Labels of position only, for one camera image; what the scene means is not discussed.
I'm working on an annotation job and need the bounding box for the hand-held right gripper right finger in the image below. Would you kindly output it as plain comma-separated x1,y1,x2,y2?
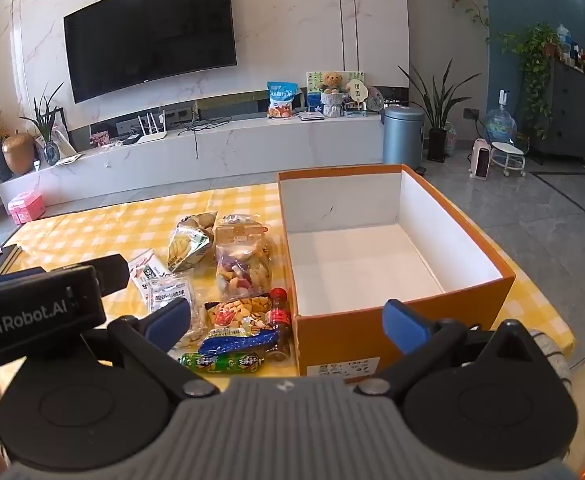
355,299,548,401

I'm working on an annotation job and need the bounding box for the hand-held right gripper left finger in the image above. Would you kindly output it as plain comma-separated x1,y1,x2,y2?
106,299,222,403

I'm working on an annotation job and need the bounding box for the white yogurt ball packet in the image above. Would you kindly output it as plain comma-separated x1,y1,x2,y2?
145,268,208,351

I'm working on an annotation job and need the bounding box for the orange cardboard box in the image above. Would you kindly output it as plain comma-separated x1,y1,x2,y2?
277,164,516,378

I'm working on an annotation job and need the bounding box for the white spicy strip packet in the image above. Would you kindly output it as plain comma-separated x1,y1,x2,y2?
127,249,170,293

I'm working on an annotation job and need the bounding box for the blue snack packet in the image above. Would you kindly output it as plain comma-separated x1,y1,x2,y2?
197,330,278,358

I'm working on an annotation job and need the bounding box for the yellow waffle biscuit packet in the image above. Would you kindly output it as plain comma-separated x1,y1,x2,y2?
205,294,278,333

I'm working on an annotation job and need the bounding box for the green sausage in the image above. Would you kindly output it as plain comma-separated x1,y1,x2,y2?
180,351,266,376

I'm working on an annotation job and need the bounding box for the green white potato stick packet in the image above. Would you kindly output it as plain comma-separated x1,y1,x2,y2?
166,212,218,273

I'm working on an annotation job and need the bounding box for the brown bread packet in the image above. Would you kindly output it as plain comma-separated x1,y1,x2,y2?
214,214,274,297

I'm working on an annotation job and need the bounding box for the small cola bottle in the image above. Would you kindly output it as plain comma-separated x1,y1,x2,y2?
264,287,293,361

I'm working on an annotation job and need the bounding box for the pink storage box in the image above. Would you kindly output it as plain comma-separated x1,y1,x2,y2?
7,191,47,225

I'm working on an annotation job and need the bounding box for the yellow checked tablecloth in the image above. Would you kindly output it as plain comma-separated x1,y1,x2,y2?
0,182,575,396

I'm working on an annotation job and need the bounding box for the grey striped cushion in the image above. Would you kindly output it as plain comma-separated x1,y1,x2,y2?
527,329,573,386

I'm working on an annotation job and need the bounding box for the bronze round vase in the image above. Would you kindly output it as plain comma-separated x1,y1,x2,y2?
1,133,36,177

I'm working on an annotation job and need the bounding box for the glass vase with green plant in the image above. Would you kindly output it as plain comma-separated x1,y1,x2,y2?
18,82,66,166

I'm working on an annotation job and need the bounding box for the white paper bag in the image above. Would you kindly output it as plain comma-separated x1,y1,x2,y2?
52,127,78,158

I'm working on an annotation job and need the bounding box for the white marble television console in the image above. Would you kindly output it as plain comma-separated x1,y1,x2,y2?
0,110,388,206

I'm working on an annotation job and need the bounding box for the tall potted plant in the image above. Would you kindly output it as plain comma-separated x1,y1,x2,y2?
397,60,480,163

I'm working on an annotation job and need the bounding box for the white router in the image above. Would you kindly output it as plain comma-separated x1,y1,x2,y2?
131,109,170,145

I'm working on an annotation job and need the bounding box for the grey blue waste bin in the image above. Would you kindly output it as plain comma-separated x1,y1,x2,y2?
382,105,425,168

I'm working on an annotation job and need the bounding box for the white round stool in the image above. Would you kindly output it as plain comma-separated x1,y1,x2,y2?
489,141,527,178

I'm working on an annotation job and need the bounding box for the blue water jug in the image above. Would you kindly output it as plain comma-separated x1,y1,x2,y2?
486,89,518,147

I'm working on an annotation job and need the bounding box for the round paper fan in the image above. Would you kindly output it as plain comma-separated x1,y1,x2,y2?
345,77,368,111

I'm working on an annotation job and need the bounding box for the teddy bear bouquet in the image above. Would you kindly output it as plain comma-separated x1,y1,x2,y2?
317,71,348,118

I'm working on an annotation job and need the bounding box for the large blue snack bag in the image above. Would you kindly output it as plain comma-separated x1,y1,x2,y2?
266,81,300,120

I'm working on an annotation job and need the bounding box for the dark grey cabinet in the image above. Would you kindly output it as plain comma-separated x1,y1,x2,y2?
522,57,585,166

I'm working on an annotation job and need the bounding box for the black flat television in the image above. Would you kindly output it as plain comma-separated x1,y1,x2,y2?
63,0,238,105

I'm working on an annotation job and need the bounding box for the trailing vine plant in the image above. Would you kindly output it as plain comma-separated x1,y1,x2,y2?
499,22,563,138

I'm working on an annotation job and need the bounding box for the row of cabinet ornaments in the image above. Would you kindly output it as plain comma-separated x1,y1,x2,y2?
557,22,585,78

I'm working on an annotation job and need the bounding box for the black cable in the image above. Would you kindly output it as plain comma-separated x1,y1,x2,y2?
177,115,233,161

